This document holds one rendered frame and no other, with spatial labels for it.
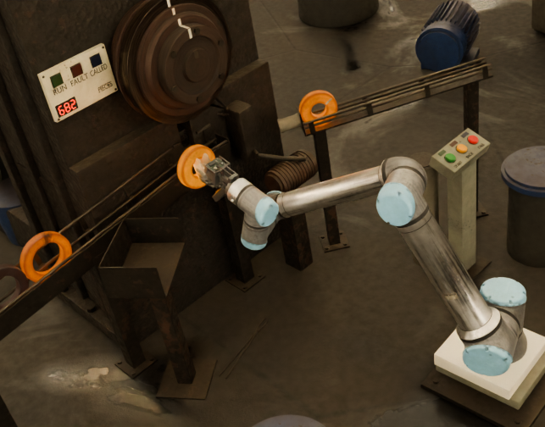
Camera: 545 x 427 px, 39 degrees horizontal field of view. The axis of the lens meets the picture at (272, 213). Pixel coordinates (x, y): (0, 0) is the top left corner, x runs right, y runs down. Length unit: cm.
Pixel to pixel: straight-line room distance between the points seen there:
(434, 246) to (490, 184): 158
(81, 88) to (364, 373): 147
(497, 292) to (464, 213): 59
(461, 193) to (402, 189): 87
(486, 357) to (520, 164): 101
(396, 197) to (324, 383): 100
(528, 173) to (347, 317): 92
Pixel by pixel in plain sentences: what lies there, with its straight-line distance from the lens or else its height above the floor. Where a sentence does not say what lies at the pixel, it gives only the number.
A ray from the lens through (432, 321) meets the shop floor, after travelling 321.
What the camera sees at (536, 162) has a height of 43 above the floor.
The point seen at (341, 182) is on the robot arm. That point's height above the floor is 83.
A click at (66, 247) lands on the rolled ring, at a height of 68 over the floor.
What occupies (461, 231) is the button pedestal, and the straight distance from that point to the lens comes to 324.
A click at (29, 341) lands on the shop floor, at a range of 358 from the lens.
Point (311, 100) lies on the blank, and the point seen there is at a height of 76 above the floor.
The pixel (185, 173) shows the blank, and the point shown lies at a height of 84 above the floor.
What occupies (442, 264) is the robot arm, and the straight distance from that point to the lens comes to 240.
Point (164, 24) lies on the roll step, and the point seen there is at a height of 128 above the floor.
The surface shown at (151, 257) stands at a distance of 277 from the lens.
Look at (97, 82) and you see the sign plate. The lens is 283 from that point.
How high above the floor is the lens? 228
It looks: 36 degrees down
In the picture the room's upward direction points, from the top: 11 degrees counter-clockwise
